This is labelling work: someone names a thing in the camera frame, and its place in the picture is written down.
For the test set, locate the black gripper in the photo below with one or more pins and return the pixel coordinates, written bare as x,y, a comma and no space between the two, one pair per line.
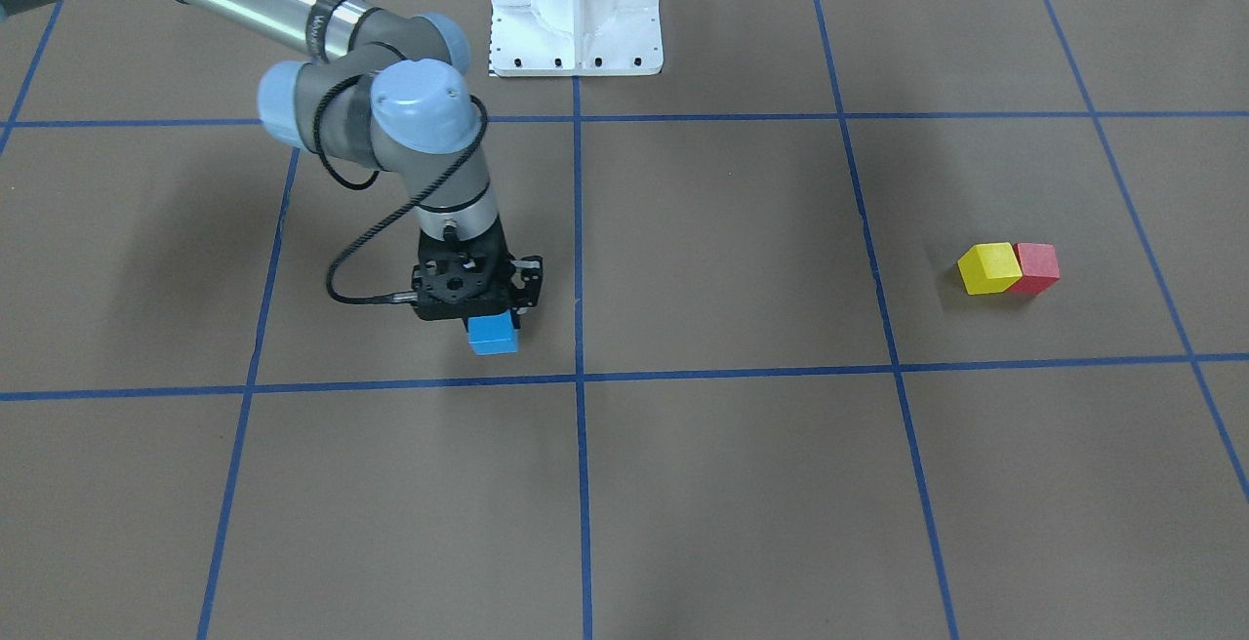
528,279

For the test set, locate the blue block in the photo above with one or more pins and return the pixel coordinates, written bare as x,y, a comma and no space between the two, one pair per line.
493,334

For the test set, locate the yellow block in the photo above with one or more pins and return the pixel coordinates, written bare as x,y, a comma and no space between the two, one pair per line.
989,268

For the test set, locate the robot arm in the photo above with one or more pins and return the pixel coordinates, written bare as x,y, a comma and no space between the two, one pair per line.
371,93

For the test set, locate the red block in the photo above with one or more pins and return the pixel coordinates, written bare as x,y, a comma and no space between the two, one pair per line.
1039,265

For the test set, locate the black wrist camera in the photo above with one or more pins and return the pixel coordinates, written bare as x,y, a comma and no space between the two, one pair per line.
530,276

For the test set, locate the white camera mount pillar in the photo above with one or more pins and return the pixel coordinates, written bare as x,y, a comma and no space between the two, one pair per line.
575,38

